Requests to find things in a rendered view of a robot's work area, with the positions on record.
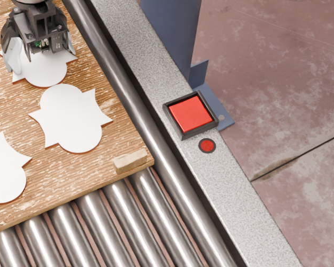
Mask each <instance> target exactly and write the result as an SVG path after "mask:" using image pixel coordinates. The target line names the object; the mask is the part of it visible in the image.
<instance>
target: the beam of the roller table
mask: <svg viewBox="0 0 334 267"><path fill-rule="evenodd" d="M84 1H85V3H86V5H87V6H88V8H89V10H90V12H91V13H92V15H93V17H94V18H95V20H96V22H97V24H98V25H99V27H100V29H101V31H102V32H103V34H104V36H105V37H106V39H107V41H108V43H109V44H110V46H111V48H112V49H113V51H114V53H115V54H116V56H117V58H118V60H119V61H120V63H121V65H122V67H123V68H124V70H125V72H126V74H127V75H128V77H129V79H130V80H131V82H132V84H133V86H134V87H135V89H136V91H137V93H138V94H139V96H140V98H141V99H142V101H143V103H144V104H145V106H146V108H147V109H148V111H149V113H150V115H151V116H152V118H153V120H154V122H155V123H156V125H157V127H158V128H159V130H160V132H161V134H162V136H163V137H164V139H165V141H166V142H167V144H168V145H169V147H170V149H171V151H172V152H173V154H174V156H175V158H176V159H177V161H178V163H179V165H180V166H181V168H182V170H183V171H184V173H185V175H186V177H187V178H188V180H189V182H190V184H191V185H192V187H193V189H194V190H195V192H196V194H197V196H198V198H199V199H200V201H201V202H202V204H203V206H204V207H205V209H206V211H207V213H208V214H209V216H210V218H211V220H212V221H213V223H214V225H215V227H216V228H217V230H218V232H219V233H220V235H221V237H222V239H223V240H224V242H225V244H226V246H227V247H228V249H229V250H230V252H231V254H232V256H233V257H234V259H235V261H236V263H237V264H238V266H239V267H304V266H303V264H302V263H301V261H300V260H299V258H298V257H297V255H296V253H295V252H294V250H293V249H292V247H291V246H290V244H289V242H288V241H287V239H286V237H285V236H284V234H283V233H282V231H281V230H280V228H279V227H278V225H277V223H276V222H275V220H274V218H273V217H272V215H271V214H270V212H269V210H268V209H267V207H266V206H265V204H264V203H263V201H262V199H261V198H260V196H259V195H258V193H257V192H256V190H255V188H254V187H253V185H252V184H251V182H250V180H249V179H248V177H247V176H246V174H245V172H244V171H243V169H242V168H241V166H240V164H239V163H238V161H237V160H236V158H235V157H234V155H233V154H232V152H231V150H230V149H229V147H228V145H227V144H226V142H225V141H224V139H223V137H222V136H221V134H220V133H219V131H218V130H217V128H216V127H215V128H213V129H210V130H207V131H205V132H202V133H200V134H198V135H195V136H193V137H191V138H188V139H186V140H183V141H181V140H180V138H179V137H178V135H177V133H176V132H175V130H174V128H173V127H172V125H171V124H170V122H169V120H168V118H167V117H166V115H165V113H164V112H163V110H162V104H164V103H166V102H169V101H172V100H174V99H177V98H179V97H182V96H184V95H187V94H189V93H192V92H193V90H192V88H191V87H190V85H189V84H188V82H187V80H186V79H185V77H184V76H183V74H182V72H181V71H180V69H179V68H178V66H177V65H176V63H175V61H174V60H173V58H172V57H171V55H170V54H169V52H168V50H167V49H166V47H165V45H164V44H163V42H162V41H161V39H160V37H159V36H158V35H157V33H156V31H155V30H154V28H153V27H152V25H151V23H150V22H149V20H148V18H147V17H146V15H145V14H144V12H143V11H142V9H141V7H140V6H139V4H138V3H137V1H136V0H84ZM203 138H210V139H212V140H213V141H214V142H215V144H216V149H215V151H214V152H212V153H210V154H205V153H203V152H201V151H200V149H199V147H198V143H199V142H200V140H202V139H203Z"/></svg>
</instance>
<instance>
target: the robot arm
mask: <svg viewBox="0 0 334 267"><path fill-rule="evenodd" d="M11 1H12V2H13V4H14V5H15V6H16V7H14V8H12V12H11V13H10V14H9V17H10V18H7V19H6V22H5V24H4V25H3V27H2V29H1V32H0V40H1V48H2V54H3V59H4V64H5V66H6V68H7V70H8V71H9V72H12V69H13V70H14V71H15V73H16V74H20V72H21V61H20V53H21V50H22V45H23V46H24V52H25V54H26V56H27V58H28V60H29V62H31V56H30V51H31V53H32V54H33V55H34V54H36V53H39V52H41V51H42V54H43V53H45V52H49V51H50V49H51V51H52V53H54V54H55V53H57V52H60V51H62V50H63V47H64V48H65V49H66V50H67V51H68V52H69V51H72V53H73V54H76V52H75V50H74V48H73V46H72V39H71V34H70V31H69V29H68V27H67V17H66V16H65V14H64V12H63V11H62V10H61V9H60V8H59V7H57V6H56V5H55V4H54V3H52V2H53V0H11ZM26 47H27V49H26Z"/></svg>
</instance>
